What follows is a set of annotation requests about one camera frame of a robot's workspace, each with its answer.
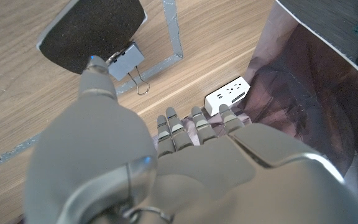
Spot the printed sofa backdrop curtain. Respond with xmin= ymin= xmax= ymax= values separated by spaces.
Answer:
xmin=152 ymin=0 xmax=358 ymax=224

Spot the grey tape rectangle outline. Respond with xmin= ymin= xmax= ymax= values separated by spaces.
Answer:
xmin=0 ymin=0 xmax=185 ymax=175

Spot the white power strip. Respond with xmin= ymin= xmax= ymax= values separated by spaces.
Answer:
xmin=204 ymin=76 xmax=251 ymax=118

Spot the black felt eraser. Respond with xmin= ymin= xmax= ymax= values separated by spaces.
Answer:
xmin=36 ymin=0 xmax=148 ymax=75

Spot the grey paper clamp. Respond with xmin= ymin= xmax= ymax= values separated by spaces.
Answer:
xmin=106 ymin=42 xmax=151 ymax=96

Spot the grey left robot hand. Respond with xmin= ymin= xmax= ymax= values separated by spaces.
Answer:
xmin=23 ymin=55 xmax=358 ymax=224

